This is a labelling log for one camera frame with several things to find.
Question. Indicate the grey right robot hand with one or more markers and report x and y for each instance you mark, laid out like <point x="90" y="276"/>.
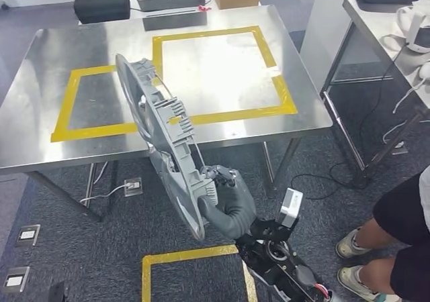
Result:
<point x="231" y="211"/>

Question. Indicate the silver hubcap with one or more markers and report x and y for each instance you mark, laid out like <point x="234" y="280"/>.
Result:
<point x="168" y="149"/>

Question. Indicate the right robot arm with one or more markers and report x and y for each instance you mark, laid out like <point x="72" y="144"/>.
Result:
<point x="279" y="264"/>

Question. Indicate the stainless steel workbench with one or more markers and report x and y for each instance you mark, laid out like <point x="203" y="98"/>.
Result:
<point x="33" y="113"/>

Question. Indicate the yellow tape double rectangle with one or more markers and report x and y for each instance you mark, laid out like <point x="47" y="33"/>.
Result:
<point x="235" y="113"/>

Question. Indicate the yellow floor tape outline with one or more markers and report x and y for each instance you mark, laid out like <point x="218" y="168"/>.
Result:
<point x="146" y="282"/>

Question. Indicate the small red object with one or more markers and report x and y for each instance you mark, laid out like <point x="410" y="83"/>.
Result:
<point x="204" y="8"/>

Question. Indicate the white office desk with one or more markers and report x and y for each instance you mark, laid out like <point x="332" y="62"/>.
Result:
<point x="188" y="13"/>

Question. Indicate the person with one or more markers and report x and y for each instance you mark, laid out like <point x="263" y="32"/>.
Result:
<point x="396" y="215"/>

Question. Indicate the white power strip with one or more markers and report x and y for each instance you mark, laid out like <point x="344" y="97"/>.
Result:
<point x="400" y="149"/>

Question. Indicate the black zip case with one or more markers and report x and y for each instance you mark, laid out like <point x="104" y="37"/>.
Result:
<point x="100" y="6"/>

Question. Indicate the metal floor socket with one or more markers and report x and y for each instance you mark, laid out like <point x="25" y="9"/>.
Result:
<point x="28" y="235"/>
<point x="15" y="281"/>

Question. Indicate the white hand controller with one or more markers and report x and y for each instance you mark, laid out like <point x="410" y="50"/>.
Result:
<point x="425" y="71"/>

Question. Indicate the white VR headset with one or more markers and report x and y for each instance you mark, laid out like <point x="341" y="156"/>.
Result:
<point x="415" y="28"/>

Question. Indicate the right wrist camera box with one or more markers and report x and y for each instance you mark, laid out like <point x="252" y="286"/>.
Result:
<point x="290" y="206"/>

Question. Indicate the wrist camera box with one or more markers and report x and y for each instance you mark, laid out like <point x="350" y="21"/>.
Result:
<point x="57" y="293"/>
<point x="290" y="206"/>

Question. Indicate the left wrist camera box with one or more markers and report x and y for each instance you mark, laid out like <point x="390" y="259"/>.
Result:
<point x="57" y="293"/>

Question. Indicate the steel frame table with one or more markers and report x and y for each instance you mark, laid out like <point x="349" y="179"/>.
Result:
<point x="369" y="20"/>

